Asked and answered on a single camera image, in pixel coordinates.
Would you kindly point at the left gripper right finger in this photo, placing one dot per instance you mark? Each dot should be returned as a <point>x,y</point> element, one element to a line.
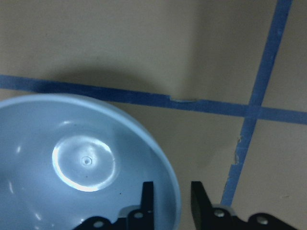
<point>206,216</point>

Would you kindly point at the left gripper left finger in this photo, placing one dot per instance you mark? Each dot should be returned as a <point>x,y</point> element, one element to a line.
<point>138,219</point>

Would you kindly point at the blue bowl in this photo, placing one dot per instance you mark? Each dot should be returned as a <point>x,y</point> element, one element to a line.
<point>65,158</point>

